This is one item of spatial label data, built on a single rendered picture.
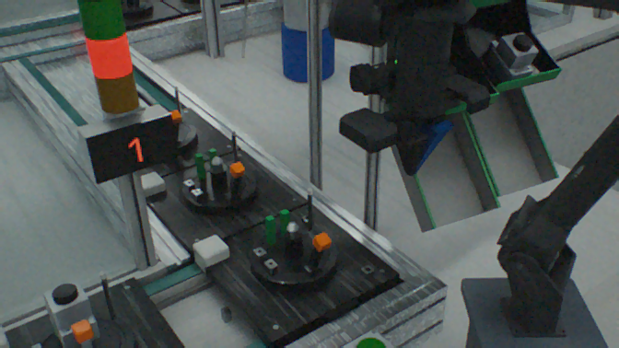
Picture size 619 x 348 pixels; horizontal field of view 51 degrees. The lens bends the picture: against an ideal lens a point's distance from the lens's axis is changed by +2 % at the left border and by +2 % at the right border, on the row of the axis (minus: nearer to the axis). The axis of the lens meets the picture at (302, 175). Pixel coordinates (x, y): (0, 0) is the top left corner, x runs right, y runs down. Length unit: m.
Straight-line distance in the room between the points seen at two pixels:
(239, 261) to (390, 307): 0.25
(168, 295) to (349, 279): 0.29
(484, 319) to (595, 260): 0.50
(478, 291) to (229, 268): 0.39
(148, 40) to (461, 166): 1.23
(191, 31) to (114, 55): 1.30
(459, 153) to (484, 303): 0.36
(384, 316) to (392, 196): 0.47
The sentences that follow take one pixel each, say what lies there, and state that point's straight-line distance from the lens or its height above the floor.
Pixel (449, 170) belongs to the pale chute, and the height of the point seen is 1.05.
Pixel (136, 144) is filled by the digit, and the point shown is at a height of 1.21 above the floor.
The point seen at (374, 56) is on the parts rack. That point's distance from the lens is 1.02.
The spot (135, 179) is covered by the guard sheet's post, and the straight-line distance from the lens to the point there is 0.99.
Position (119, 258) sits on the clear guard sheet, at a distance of 1.07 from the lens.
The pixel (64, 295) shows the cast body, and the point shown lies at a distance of 0.87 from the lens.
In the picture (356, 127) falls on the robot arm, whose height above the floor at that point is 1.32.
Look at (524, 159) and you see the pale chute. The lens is 1.24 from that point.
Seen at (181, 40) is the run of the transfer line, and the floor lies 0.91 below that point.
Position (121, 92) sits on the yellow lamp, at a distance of 0.88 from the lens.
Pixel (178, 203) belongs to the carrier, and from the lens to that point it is 1.21.
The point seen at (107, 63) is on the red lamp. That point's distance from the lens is 0.86.
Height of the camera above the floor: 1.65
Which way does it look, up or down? 33 degrees down
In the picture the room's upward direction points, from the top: 2 degrees counter-clockwise
